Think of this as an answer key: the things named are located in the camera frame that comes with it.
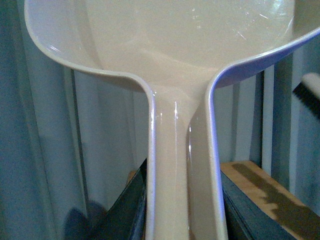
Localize beige plastic dustpan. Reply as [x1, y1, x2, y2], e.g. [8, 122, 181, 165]
[24, 0, 320, 240]

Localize beige hand brush black bristles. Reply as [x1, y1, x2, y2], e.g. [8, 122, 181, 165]
[292, 72, 320, 119]

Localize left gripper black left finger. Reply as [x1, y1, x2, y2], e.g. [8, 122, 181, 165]
[87, 160, 147, 240]

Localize grey pleated curtain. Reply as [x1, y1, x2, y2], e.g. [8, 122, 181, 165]
[0, 0, 320, 240]

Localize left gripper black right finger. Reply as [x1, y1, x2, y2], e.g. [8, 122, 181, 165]
[221, 173, 291, 240]

